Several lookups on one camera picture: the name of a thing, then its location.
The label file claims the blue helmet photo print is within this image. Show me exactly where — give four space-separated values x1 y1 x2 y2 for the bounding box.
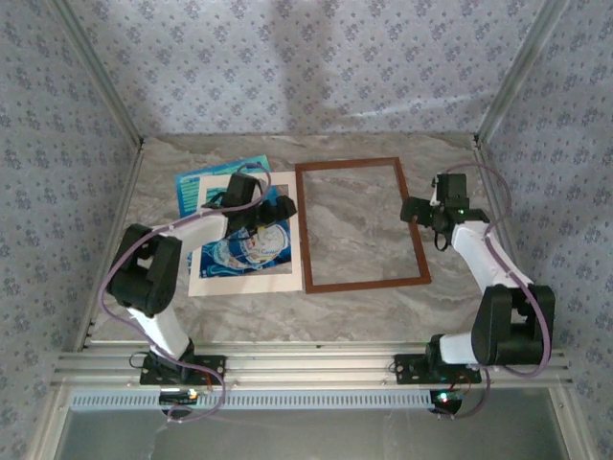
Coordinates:
174 153 293 280

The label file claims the brown wooden picture frame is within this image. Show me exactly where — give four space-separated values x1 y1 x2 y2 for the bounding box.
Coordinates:
294 156 433 295

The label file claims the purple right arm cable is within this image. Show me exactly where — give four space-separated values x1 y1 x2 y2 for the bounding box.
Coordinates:
433 161 552 421

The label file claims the grey metal panel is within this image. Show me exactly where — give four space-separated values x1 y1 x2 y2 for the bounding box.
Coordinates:
47 406 576 460

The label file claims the cream mat board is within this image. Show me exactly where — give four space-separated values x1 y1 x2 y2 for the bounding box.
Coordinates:
187 171 307 298

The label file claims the aluminium corner post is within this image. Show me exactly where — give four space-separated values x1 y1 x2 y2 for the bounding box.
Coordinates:
46 0 146 148
472 0 572 145

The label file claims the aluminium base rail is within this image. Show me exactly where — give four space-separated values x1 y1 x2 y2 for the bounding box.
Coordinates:
51 339 575 389

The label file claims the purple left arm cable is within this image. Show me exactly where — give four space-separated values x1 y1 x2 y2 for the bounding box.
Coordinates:
98 162 274 425

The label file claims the small controller board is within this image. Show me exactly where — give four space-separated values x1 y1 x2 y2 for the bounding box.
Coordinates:
428 388 465 416
158 388 200 407

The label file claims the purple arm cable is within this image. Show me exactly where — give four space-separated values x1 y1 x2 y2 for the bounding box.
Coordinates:
433 161 552 421
98 162 274 425

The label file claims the grey slotted cable duct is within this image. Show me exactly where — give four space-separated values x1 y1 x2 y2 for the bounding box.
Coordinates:
69 388 436 412

